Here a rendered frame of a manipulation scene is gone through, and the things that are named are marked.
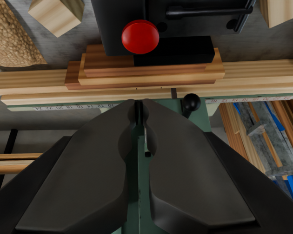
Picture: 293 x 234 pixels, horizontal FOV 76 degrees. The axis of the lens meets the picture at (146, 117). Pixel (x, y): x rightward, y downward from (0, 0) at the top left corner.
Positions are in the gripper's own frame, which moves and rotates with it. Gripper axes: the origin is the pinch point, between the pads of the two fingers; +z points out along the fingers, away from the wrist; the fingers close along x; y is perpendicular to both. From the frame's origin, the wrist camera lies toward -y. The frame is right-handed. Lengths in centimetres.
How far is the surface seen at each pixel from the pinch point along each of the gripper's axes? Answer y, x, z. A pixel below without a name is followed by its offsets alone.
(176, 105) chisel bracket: 7.3, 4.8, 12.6
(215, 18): -3.8, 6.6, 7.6
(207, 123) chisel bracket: 8.7, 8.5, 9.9
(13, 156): 138, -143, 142
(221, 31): -2.7, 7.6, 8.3
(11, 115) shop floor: 115, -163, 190
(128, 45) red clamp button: -2.2, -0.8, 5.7
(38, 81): 6.9, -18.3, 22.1
